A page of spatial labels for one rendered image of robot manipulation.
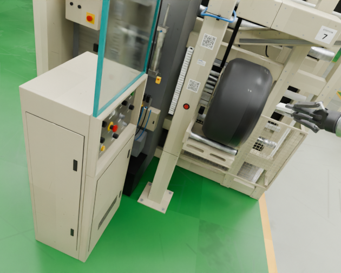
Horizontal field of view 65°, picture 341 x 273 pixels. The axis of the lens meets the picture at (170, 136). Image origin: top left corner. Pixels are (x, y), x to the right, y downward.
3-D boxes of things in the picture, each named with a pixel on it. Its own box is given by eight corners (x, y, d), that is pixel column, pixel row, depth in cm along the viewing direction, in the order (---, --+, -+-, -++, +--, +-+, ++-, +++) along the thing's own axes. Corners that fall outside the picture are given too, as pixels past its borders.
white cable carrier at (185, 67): (168, 112, 188) (187, 48, 159) (170, 109, 192) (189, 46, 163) (174, 115, 188) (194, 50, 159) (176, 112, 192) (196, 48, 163)
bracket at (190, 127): (181, 142, 183) (185, 131, 177) (195, 115, 214) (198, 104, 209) (186, 144, 183) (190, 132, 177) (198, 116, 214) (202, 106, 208)
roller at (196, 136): (187, 137, 184) (189, 132, 181) (189, 134, 187) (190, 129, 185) (235, 157, 181) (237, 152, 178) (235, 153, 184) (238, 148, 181)
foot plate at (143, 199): (137, 201, 239) (137, 200, 238) (148, 182, 261) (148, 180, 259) (164, 214, 237) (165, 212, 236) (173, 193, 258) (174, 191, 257)
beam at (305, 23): (234, 15, 165) (244, -11, 156) (238, 9, 185) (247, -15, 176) (330, 50, 159) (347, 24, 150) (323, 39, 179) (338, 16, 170)
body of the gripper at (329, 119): (344, 128, 94) (317, 120, 101) (348, 108, 89) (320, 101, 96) (333, 139, 91) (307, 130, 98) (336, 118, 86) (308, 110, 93)
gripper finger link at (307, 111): (320, 120, 93) (320, 117, 93) (290, 110, 101) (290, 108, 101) (326, 115, 95) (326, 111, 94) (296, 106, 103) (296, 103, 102)
